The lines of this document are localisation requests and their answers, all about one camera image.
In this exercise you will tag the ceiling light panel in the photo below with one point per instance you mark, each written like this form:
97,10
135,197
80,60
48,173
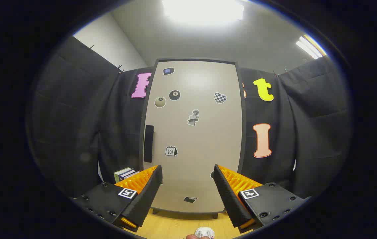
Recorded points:
203,11

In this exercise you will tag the dark grey shoe cabinet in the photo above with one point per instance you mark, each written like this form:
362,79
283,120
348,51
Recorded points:
195,60

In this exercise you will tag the black backdrop cloth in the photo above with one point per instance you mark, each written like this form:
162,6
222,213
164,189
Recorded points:
75,116

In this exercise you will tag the narrow ceiling light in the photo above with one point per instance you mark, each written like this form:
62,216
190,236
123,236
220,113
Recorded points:
311,46

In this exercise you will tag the white canvas shoe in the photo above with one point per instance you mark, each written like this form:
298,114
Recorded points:
204,232

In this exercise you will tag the blue spine book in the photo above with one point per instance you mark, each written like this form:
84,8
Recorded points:
128,174

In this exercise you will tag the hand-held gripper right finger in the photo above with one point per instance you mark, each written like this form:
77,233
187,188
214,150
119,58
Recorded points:
228,199

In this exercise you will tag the beige shoe cabinet door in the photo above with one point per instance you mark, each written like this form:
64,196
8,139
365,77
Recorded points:
205,149

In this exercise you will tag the green spine book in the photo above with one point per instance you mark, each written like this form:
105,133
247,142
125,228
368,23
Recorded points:
119,174

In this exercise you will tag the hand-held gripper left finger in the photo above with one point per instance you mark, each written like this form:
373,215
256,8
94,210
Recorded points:
148,196

